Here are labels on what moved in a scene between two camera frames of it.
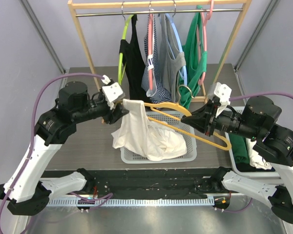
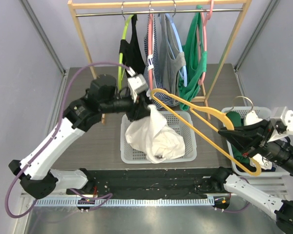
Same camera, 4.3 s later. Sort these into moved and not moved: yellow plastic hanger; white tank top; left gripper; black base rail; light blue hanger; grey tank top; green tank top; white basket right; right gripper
Moved: yellow plastic hanger; left gripper; white tank top; right gripper
Not moved: grey tank top; white basket right; black base rail; light blue hanger; green tank top
